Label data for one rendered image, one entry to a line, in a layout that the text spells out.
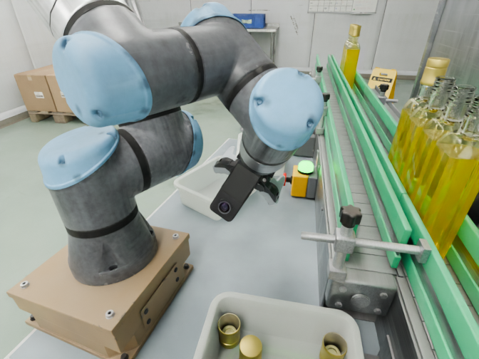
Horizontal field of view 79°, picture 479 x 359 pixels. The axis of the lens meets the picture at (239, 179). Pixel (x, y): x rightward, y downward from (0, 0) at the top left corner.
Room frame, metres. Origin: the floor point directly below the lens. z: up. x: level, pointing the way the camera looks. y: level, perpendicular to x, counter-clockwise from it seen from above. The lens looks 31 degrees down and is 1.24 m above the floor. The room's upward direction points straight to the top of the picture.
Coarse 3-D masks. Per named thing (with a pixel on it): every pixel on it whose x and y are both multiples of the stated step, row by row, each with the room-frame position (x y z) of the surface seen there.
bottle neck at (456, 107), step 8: (456, 88) 0.42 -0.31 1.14; (464, 88) 0.42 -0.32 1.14; (472, 88) 0.41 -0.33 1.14; (456, 96) 0.42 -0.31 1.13; (464, 96) 0.41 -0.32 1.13; (472, 96) 0.41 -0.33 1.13; (448, 104) 0.43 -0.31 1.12; (456, 104) 0.42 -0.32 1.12; (464, 104) 0.41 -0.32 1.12; (448, 112) 0.42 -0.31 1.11; (456, 112) 0.41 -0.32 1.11; (464, 112) 0.41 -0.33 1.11; (456, 120) 0.41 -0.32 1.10
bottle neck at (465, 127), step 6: (474, 96) 0.37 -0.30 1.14; (474, 102) 0.37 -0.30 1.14; (468, 108) 0.38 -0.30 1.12; (474, 108) 0.37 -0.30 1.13; (468, 114) 0.37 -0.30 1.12; (474, 114) 0.36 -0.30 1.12; (468, 120) 0.37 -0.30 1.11; (474, 120) 0.36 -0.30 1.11; (462, 126) 0.37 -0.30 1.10; (468, 126) 0.36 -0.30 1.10; (474, 126) 0.36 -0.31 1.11; (468, 132) 0.36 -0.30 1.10; (474, 132) 0.36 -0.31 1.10
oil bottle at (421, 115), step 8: (416, 112) 0.49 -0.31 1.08; (424, 112) 0.47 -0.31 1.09; (432, 112) 0.47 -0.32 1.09; (440, 112) 0.47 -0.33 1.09; (408, 120) 0.51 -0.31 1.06; (416, 120) 0.48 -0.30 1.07; (424, 120) 0.46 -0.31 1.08; (408, 128) 0.50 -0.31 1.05; (416, 128) 0.47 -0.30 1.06; (408, 136) 0.49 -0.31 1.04; (416, 136) 0.46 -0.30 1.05; (408, 144) 0.48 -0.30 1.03; (416, 144) 0.46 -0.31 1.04; (400, 152) 0.50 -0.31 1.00; (408, 152) 0.47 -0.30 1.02; (400, 160) 0.49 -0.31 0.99; (408, 160) 0.46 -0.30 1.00; (400, 168) 0.48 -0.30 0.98; (400, 176) 0.47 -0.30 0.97
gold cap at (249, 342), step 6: (246, 336) 0.25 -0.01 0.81; (252, 336) 0.25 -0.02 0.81; (240, 342) 0.24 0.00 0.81; (246, 342) 0.24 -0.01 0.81; (252, 342) 0.24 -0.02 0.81; (258, 342) 0.24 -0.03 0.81; (240, 348) 0.23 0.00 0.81; (246, 348) 0.23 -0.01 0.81; (252, 348) 0.23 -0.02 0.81; (258, 348) 0.23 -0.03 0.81; (240, 354) 0.23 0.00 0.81; (246, 354) 0.22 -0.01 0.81; (252, 354) 0.22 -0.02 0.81; (258, 354) 0.22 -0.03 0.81
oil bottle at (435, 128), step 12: (432, 120) 0.44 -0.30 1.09; (444, 120) 0.42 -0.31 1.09; (432, 132) 0.42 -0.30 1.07; (444, 132) 0.40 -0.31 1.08; (420, 144) 0.44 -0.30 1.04; (432, 144) 0.41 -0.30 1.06; (420, 156) 0.43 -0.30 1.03; (408, 168) 0.45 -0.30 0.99; (420, 168) 0.41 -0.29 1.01; (408, 180) 0.44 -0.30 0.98; (420, 180) 0.41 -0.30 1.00; (408, 192) 0.42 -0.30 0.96
